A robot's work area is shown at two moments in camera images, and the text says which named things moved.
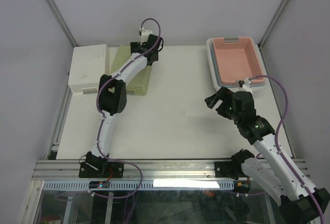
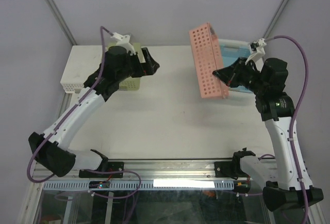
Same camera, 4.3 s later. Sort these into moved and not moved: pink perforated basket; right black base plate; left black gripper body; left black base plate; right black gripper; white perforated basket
Moved: pink perforated basket; right black gripper; white perforated basket; left black gripper body
Not moved: right black base plate; left black base plate
